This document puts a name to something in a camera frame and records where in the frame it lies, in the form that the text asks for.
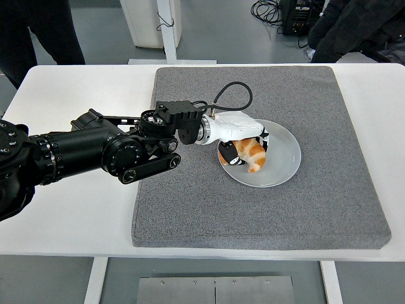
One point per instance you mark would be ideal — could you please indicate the black equipment box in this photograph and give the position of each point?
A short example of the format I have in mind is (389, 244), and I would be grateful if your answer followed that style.
(297, 19)

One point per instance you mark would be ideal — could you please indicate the white table leg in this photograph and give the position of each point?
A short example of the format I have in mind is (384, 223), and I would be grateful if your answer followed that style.
(332, 285)
(95, 282)

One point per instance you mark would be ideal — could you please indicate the grey square mat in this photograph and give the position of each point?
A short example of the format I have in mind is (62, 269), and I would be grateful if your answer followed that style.
(253, 215)

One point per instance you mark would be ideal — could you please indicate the golden croissant bread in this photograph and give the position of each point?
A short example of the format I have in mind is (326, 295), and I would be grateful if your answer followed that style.
(253, 153)

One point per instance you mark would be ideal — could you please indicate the grey metal plate with screws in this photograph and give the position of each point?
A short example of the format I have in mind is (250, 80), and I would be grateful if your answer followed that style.
(215, 289)

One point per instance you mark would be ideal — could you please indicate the grey round plate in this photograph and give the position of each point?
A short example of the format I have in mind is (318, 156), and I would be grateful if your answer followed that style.
(283, 158)

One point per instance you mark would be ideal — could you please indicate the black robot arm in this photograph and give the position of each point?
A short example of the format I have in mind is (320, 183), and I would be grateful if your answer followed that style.
(79, 149)

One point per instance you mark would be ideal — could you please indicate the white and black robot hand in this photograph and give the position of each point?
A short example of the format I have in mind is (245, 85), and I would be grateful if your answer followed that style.
(234, 126)

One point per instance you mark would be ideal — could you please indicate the person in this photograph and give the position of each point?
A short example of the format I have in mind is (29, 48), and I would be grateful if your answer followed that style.
(19, 31)
(357, 28)

